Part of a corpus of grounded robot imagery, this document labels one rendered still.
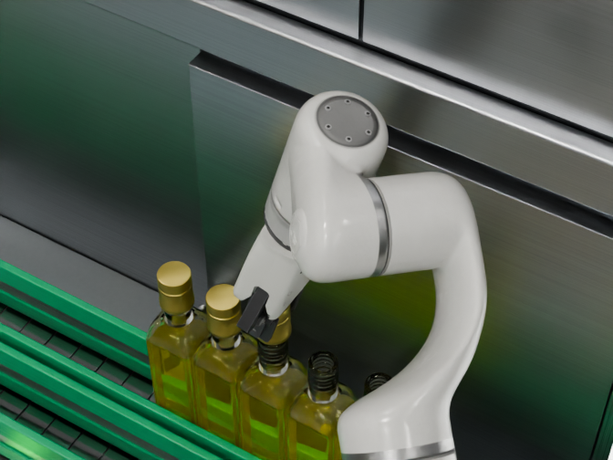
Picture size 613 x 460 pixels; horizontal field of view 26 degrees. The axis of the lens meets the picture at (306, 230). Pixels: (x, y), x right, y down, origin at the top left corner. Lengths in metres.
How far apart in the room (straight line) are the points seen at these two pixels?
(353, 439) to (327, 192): 0.18
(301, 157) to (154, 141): 0.46
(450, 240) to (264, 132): 0.34
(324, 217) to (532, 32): 0.24
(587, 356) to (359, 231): 0.38
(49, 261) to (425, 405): 0.84
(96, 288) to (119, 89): 0.34
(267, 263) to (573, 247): 0.27
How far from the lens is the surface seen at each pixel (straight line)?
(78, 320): 1.59
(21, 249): 1.74
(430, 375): 0.98
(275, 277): 1.12
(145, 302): 1.65
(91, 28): 1.40
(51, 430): 1.56
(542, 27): 1.08
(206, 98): 1.30
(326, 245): 0.96
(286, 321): 1.25
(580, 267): 1.19
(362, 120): 1.02
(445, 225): 0.99
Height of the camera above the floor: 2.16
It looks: 48 degrees down
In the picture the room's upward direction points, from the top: straight up
